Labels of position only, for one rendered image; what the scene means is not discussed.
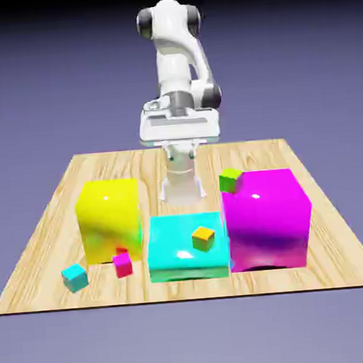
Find large cyan box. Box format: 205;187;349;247
144;209;234;284

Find small pink cube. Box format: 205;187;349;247
111;251;136;280

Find small cyan cube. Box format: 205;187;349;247
60;262;90;295

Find large yellow box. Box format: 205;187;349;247
73;176;146;267

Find small orange cube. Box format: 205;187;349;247
191;224;217;254

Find large magenta box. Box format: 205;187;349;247
218;166;318;275

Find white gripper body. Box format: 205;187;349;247
137;103;223;149

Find small green cube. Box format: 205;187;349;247
217;166;246;195

